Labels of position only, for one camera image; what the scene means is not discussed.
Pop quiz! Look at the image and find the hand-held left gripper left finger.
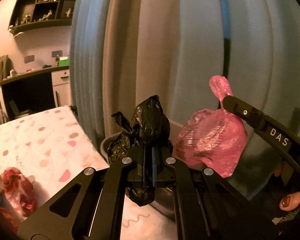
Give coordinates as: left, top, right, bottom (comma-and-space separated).
17, 146, 153, 240

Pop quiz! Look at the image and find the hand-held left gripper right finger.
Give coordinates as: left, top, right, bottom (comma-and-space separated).
152, 145, 273, 240

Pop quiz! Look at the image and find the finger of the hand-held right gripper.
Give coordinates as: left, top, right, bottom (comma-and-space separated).
221, 95, 268, 133

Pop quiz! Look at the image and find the pink plastic bag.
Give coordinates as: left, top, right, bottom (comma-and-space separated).
175, 75, 248, 178

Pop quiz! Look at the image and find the grey trash bin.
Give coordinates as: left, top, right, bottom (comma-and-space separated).
100, 119, 205, 220

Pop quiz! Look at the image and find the black plastic bag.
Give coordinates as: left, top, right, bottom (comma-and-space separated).
104, 95, 174, 207

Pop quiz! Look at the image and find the person's right hand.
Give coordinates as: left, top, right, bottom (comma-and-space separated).
279, 191, 300, 211

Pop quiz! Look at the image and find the light blue curtain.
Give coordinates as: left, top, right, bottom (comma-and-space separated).
69, 0, 300, 202

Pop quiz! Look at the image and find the white drawer cabinet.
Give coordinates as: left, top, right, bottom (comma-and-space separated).
51, 69, 72, 108

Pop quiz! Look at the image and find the beige curtain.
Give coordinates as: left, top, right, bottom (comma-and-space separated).
104, 0, 180, 143

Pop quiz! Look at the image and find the red crumpled plastic bag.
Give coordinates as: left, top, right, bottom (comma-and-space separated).
1, 167, 38, 217

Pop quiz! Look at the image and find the dark chair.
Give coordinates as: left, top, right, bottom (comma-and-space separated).
9, 99, 31, 119

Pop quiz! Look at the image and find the dark desk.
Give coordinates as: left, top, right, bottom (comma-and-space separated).
0, 65, 71, 121

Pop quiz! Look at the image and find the row of small figurines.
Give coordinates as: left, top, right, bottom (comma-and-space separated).
9, 0, 74, 30

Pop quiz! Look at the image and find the dark wall shelf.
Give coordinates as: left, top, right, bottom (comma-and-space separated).
8, 0, 82, 35

